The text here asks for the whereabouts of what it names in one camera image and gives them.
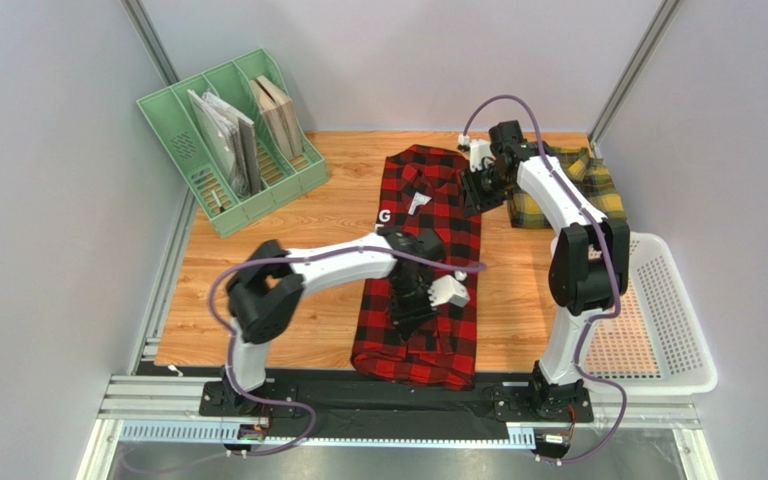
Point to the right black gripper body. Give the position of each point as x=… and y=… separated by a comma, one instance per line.
x=475, y=192

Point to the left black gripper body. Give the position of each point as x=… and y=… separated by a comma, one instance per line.
x=410, y=300

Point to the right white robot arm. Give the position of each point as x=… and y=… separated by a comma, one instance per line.
x=590, y=260

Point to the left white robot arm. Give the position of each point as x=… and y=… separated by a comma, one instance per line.
x=264, y=292

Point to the yellow plaid folded shirt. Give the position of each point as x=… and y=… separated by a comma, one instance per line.
x=589, y=175

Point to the brown books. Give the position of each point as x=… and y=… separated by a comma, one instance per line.
x=277, y=109

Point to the white plastic basket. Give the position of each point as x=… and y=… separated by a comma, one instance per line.
x=655, y=347

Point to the grey spiral notebooks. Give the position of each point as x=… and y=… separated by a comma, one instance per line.
x=231, y=138

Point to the green file organizer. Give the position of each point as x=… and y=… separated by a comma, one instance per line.
x=172, y=118

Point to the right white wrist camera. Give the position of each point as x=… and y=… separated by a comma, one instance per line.
x=477, y=150

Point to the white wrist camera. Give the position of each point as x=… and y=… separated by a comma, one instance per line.
x=449, y=289
x=477, y=150

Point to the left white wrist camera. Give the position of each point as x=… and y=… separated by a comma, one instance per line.
x=449, y=289

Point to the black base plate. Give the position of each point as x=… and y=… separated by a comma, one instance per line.
x=353, y=406

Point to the aluminium frame rail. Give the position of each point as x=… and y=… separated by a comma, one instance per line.
x=168, y=408

